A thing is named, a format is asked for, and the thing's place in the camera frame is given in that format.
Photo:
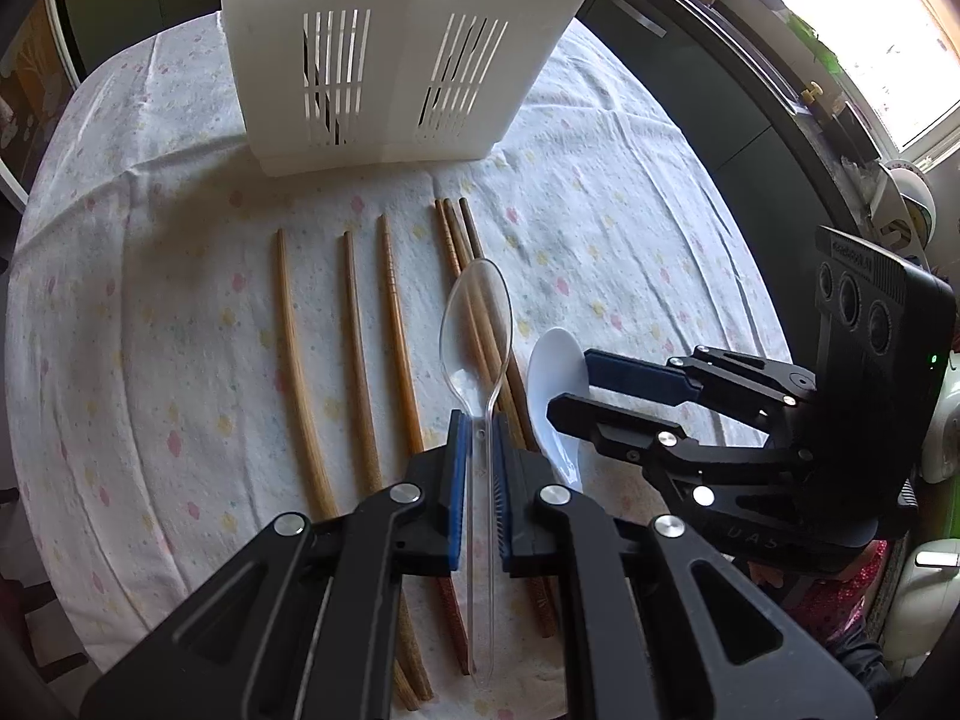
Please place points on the dark kitchen counter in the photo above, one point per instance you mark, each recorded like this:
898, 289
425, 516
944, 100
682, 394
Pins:
787, 127

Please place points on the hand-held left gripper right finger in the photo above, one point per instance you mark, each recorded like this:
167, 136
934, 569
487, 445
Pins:
504, 499

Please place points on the white slotted utensil holder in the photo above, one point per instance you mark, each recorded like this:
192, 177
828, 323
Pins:
405, 0

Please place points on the clear plastic spoon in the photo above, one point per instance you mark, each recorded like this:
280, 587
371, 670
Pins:
476, 330

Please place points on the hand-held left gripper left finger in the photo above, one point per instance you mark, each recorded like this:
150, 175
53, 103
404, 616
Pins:
456, 491

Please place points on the bright window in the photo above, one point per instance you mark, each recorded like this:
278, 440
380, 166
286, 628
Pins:
877, 30

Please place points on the white dotted tablecloth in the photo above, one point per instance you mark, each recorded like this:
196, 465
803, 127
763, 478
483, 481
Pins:
187, 315

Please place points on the light bamboo chopstick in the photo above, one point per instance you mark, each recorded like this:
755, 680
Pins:
358, 360

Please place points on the white plastic spoon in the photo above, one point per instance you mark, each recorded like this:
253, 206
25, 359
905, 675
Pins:
553, 367

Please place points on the pink sequined clothing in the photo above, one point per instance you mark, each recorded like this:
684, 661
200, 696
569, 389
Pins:
832, 600

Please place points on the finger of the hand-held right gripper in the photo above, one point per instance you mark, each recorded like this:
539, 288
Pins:
600, 424
630, 373

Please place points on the ridged light wooden chopstick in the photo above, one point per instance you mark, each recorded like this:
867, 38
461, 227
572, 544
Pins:
397, 345

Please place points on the stacked white bowls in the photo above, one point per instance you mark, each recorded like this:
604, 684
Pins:
907, 202

